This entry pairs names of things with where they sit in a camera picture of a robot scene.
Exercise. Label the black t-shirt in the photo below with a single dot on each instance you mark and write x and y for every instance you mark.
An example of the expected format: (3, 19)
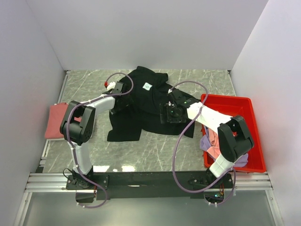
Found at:
(149, 92)

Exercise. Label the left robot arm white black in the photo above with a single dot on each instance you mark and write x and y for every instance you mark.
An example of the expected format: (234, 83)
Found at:
(78, 122)

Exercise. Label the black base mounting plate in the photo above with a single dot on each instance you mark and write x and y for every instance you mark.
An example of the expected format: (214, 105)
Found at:
(143, 185)

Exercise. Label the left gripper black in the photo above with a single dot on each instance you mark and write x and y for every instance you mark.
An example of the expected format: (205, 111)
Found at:
(127, 101)

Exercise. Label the lavender garment in bin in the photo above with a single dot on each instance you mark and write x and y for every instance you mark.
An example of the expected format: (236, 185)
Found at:
(242, 161)

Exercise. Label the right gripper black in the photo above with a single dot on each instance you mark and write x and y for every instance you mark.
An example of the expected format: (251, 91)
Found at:
(165, 108)

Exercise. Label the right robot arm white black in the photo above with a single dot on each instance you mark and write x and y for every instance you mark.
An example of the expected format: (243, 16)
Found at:
(234, 136)

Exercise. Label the folded red t-shirt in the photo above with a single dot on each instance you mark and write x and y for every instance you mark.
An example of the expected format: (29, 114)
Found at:
(56, 115)

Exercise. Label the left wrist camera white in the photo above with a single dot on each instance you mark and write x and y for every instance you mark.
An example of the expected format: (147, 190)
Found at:
(109, 85)

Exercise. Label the pink garment in bin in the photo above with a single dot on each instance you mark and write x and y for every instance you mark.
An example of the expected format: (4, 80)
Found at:
(210, 143)

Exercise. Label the aluminium frame rail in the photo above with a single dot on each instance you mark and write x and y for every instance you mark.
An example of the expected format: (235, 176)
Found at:
(56, 182)

